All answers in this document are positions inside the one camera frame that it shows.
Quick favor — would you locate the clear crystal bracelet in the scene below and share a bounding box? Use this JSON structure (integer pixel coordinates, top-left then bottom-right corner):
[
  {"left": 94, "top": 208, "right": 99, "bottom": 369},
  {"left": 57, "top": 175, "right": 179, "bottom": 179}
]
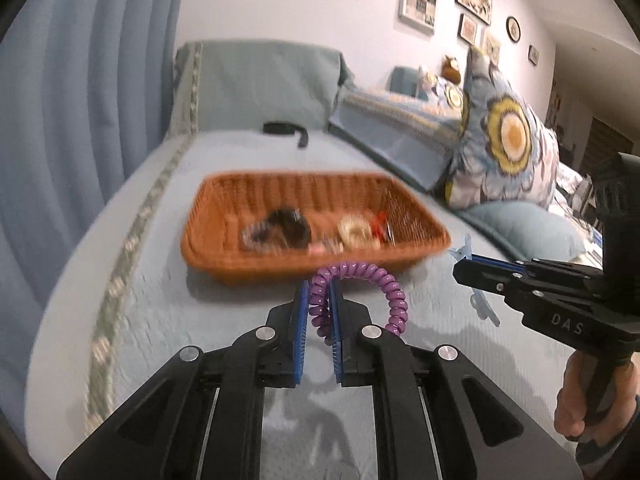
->
[{"left": 240, "top": 222, "right": 274, "bottom": 252}]

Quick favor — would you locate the brown owl toy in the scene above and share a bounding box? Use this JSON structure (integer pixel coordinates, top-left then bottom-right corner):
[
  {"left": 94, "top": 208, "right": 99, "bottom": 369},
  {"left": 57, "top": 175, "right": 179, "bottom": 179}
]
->
[{"left": 442, "top": 56, "right": 464, "bottom": 84}]

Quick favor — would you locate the teal piped cushion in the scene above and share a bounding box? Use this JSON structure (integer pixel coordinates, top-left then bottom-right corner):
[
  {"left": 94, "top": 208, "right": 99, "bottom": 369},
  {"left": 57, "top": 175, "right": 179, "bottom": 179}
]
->
[{"left": 457, "top": 201, "right": 589, "bottom": 262}]

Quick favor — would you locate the light wooden picture frame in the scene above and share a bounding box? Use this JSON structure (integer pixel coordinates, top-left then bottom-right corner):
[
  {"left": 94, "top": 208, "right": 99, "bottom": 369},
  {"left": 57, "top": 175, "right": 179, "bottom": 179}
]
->
[{"left": 481, "top": 30, "right": 503, "bottom": 66}]

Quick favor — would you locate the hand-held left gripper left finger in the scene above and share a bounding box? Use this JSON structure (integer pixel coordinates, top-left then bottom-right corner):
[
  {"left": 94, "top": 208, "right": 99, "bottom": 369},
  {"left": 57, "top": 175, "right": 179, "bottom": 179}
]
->
[{"left": 57, "top": 280, "right": 312, "bottom": 480}]

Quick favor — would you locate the large floral cushion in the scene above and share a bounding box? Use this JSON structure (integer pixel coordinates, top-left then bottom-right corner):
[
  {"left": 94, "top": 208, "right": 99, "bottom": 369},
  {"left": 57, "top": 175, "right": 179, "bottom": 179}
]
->
[{"left": 442, "top": 46, "right": 562, "bottom": 212}]

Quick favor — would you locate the dark wooden cabinet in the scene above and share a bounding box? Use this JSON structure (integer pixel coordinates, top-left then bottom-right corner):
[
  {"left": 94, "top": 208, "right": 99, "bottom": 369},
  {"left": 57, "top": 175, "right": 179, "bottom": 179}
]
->
[{"left": 580, "top": 115, "right": 640, "bottom": 177}]

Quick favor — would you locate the light blue hair clip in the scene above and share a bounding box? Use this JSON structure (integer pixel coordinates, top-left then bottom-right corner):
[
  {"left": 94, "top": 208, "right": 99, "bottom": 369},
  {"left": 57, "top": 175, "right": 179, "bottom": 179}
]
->
[{"left": 447, "top": 234, "right": 501, "bottom": 327}]

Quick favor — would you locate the small floral cushion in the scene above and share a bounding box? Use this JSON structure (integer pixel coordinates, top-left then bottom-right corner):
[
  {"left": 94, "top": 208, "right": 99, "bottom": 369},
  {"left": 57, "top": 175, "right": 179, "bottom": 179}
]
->
[{"left": 419, "top": 67, "right": 469, "bottom": 112}]

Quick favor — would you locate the small dark picture frame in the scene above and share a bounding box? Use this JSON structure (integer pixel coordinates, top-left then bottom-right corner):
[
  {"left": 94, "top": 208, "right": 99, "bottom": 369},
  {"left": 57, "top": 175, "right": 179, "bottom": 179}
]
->
[{"left": 458, "top": 12, "right": 480, "bottom": 46}]

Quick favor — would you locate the teal sofa armrest cover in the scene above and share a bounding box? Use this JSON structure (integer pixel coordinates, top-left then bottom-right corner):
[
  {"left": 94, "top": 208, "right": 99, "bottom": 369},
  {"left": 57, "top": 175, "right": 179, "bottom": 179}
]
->
[{"left": 167, "top": 40, "right": 354, "bottom": 137}]

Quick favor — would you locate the teal quilted sofa cover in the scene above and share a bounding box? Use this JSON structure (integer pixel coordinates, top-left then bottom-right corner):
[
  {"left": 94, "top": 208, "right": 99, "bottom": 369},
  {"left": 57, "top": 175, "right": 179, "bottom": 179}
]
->
[{"left": 25, "top": 127, "right": 601, "bottom": 480}]

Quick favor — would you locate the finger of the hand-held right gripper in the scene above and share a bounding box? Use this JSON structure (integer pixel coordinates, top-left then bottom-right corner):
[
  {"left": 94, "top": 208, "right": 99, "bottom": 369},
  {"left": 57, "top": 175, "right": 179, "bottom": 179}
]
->
[
  {"left": 452, "top": 260, "right": 597, "bottom": 307},
  {"left": 470, "top": 254, "right": 599, "bottom": 279}
]

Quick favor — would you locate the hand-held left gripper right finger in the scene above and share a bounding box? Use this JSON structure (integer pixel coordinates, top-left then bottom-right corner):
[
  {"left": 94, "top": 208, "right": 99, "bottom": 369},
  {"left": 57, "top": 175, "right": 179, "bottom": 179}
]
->
[{"left": 327, "top": 277, "right": 583, "bottom": 480}]

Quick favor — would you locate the white picture frame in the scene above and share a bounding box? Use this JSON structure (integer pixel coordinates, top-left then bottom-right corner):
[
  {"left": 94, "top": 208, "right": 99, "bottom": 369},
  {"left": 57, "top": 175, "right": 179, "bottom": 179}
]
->
[{"left": 398, "top": 0, "right": 439, "bottom": 36}]

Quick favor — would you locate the blue curtain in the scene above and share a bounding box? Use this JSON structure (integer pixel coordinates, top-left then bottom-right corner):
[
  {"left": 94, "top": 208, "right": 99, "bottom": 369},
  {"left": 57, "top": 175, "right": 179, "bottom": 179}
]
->
[{"left": 0, "top": 0, "right": 192, "bottom": 313}]

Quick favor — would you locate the red string bracelet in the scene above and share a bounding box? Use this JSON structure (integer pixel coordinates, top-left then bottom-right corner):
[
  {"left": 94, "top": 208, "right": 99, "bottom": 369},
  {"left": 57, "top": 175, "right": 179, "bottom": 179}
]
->
[{"left": 372, "top": 211, "right": 394, "bottom": 242}]

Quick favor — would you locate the black wrist watch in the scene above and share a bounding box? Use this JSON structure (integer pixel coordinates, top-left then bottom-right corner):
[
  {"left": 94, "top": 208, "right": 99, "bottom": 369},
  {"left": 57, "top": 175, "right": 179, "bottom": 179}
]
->
[{"left": 262, "top": 207, "right": 312, "bottom": 251}]

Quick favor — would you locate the cream spiral hair tie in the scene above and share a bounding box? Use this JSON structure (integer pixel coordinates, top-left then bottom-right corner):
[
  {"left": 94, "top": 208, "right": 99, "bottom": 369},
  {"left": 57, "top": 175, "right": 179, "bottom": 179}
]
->
[{"left": 337, "top": 214, "right": 374, "bottom": 249}]

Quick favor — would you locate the plain teal cushion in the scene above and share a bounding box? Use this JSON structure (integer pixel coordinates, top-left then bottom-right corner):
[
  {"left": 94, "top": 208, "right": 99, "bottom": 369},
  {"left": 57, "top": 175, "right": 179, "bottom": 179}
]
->
[{"left": 391, "top": 66, "right": 430, "bottom": 102}]

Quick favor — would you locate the striped blue pillow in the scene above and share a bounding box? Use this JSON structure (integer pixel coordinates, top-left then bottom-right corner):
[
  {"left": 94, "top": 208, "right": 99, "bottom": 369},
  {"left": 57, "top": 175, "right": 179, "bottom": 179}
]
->
[{"left": 327, "top": 85, "right": 464, "bottom": 194}]

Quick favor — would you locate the black strap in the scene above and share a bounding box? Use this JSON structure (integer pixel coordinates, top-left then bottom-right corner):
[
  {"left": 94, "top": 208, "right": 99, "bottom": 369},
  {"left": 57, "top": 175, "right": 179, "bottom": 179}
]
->
[{"left": 262, "top": 121, "right": 310, "bottom": 150}]

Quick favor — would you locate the purple spiral hair tie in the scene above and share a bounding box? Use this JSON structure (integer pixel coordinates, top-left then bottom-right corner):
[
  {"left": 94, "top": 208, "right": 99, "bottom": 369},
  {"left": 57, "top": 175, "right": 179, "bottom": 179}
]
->
[{"left": 307, "top": 261, "right": 408, "bottom": 346}]

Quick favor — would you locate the person's right hand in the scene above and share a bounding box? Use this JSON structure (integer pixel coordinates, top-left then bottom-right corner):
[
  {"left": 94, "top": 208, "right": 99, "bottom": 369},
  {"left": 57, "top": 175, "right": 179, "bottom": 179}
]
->
[{"left": 554, "top": 347, "right": 640, "bottom": 443}]

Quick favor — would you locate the brown wicker basket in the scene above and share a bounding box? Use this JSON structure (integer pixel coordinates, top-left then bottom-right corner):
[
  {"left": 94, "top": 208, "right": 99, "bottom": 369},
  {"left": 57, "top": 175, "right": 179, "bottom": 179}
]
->
[{"left": 180, "top": 171, "right": 453, "bottom": 286}]

